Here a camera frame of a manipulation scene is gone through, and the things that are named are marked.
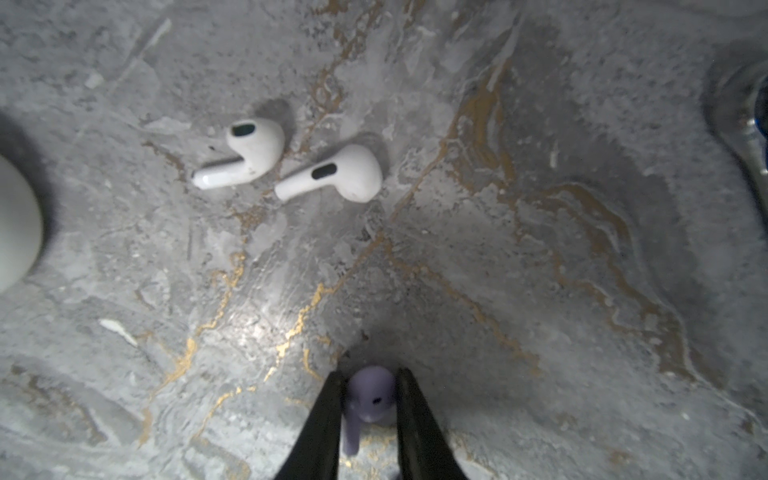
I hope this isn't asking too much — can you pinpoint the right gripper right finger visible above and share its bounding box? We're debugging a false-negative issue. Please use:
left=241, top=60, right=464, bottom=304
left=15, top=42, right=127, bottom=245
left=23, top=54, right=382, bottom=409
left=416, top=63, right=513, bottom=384
left=395, top=368, right=467, bottom=480

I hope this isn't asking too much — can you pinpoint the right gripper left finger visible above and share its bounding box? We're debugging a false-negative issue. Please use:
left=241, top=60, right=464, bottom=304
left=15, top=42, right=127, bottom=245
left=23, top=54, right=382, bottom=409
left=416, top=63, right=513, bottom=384
left=275, top=371, right=345, bottom=480

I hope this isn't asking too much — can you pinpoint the purple earbud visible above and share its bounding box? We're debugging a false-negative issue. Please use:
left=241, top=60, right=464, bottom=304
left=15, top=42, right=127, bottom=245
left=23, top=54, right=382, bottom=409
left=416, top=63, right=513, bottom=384
left=342, top=365, right=396, bottom=457

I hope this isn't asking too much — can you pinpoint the white round earbud case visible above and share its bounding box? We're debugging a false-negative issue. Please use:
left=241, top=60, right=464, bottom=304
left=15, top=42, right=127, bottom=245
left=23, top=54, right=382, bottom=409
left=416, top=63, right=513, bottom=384
left=0, top=157, right=44, bottom=292

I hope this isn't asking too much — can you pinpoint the white earbud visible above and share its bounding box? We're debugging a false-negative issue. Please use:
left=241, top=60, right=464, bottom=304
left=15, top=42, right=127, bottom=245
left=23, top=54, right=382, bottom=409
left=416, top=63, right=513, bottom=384
left=191, top=118, right=285, bottom=190
left=274, top=144, right=383, bottom=203

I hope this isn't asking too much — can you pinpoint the metal rod tool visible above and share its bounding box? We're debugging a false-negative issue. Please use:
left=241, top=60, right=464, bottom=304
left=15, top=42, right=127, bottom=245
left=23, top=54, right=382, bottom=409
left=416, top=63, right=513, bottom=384
left=709, top=59, right=767, bottom=214

